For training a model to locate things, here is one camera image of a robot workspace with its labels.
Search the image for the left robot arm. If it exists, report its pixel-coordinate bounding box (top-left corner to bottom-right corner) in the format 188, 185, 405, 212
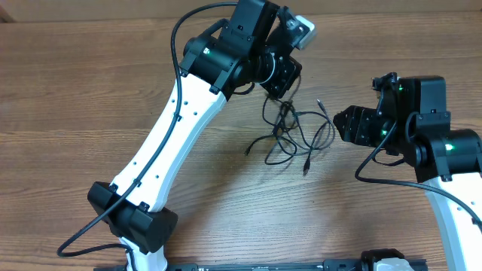
87, 0, 316, 270

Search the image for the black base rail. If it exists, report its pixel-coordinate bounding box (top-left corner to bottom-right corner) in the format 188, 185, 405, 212
93, 258, 429, 271

